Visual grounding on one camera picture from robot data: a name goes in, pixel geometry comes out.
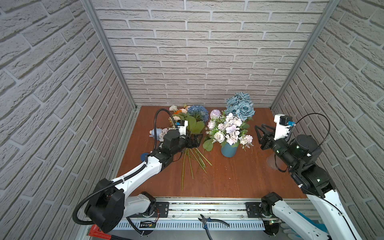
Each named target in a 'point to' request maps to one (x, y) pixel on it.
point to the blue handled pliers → (204, 220)
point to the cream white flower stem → (173, 107)
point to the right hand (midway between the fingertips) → (260, 124)
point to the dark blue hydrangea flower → (199, 112)
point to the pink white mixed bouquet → (227, 128)
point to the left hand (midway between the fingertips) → (197, 132)
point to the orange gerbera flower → (177, 112)
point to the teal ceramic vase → (228, 151)
